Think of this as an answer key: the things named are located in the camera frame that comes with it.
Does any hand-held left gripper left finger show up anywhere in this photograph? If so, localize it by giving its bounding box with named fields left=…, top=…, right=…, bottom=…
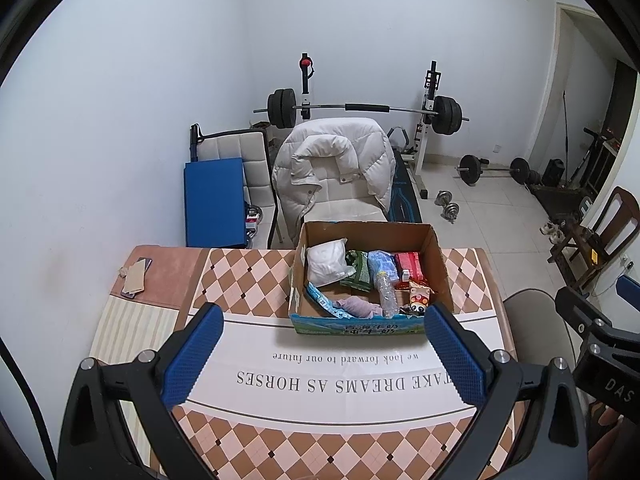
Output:
left=57, top=303, right=224, bottom=480

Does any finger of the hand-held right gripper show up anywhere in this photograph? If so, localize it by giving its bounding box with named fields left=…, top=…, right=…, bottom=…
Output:
left=555, top=286, right=640, bottom=357
left=616, top=274, right=640, bottom=307

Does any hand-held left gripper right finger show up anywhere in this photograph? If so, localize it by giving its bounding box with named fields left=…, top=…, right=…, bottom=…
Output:
left=424, top=303, right=590, bottom=480

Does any orange cartoon snack packet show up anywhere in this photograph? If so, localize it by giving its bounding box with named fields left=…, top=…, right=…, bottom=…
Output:
left=402, top=280, right=433, bottom=316

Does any clear plastic bottle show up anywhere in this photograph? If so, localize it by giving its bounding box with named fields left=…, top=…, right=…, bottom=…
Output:
left=375, top=271, right=401, bottom=318

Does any red snack packet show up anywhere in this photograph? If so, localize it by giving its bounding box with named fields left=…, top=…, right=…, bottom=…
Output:
left=394, top=251, right=428, bottom=288

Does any cardboard box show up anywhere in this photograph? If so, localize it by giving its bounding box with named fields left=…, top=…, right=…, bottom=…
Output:
left=288, top=220, right=455, bottom=336

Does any grey pink cloth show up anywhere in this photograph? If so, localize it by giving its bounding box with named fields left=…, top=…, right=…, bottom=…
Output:
left=332, top=296, right=383, bottom=320

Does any blue tissue packet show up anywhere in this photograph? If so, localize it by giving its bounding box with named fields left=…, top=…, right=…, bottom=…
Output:
left=367, top=250, right=401, bottom=283

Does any green snack packet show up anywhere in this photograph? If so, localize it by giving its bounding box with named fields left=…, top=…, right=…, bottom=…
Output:
left=340, top=250, right=373, bottom=292

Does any long blue packet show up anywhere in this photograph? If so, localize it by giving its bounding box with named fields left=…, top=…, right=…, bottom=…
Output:
left=306, top=281, right=353, bottom=322

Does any white soft plastic bag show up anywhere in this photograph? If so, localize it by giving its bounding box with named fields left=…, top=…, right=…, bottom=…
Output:
left=305, top=238, right=357, bottom=288

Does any person's right hand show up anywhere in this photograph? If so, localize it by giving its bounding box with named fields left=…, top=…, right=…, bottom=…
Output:
left=590, top=404, right=638, bottom=463

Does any beige round chair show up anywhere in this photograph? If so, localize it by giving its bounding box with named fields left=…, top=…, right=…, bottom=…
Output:
left=501, top=287, right=583, bottom=411

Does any dark wooden chair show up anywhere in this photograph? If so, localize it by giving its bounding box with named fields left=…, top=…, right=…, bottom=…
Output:
left=547, top=186, right=640, bottom=293

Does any brown cardboard piece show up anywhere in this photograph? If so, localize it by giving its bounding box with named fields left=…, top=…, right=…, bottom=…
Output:
left=120, top=257, right=153, bottom=300

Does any checkered printed tablecloth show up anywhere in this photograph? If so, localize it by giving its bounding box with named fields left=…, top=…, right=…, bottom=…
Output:
left=90, top=245, right=516, bottom=480

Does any black kick scooter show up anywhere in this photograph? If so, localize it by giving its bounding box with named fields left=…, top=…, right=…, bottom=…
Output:
left=567, top=127, right=617, bottom=192

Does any black speaker box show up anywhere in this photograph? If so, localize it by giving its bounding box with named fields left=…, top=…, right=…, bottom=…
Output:
left=542, top=159, right=566, bottom=186

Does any red white small box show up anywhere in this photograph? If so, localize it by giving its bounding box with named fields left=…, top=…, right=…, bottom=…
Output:
left=245, top=202, right=263, bottom=239

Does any blue folded mat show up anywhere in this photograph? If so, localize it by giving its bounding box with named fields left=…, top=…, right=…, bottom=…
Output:
left=184, top=158, right=248, bottom=248

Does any thin black pole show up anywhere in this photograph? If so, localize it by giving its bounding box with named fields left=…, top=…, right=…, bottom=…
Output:
left=562, top=91, right=572, bottom=176

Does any short barbell with black plates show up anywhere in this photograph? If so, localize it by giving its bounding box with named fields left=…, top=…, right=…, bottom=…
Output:
left=455, top=154, right=531, bottom=186

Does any white weight bench rack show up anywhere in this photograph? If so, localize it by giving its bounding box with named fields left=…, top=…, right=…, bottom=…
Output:
left=299, top=53, right=443, bottom=223

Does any white padded chair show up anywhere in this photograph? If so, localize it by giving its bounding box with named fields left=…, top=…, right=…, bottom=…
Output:
left=190, top=124, right=279, bottom=248

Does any long barbell with black plates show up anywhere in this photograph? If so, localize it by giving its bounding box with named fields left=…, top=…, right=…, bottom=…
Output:
left=252, top=88, right=471, bottom=136

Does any black cable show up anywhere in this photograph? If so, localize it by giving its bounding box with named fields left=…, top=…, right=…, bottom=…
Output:
left=0, top=335, right=32, bottom=413

